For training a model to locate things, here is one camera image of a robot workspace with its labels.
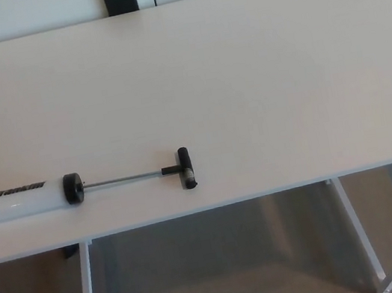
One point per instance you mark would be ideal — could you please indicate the white desk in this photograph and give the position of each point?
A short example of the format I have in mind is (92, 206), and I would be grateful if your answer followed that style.
(209, 94)

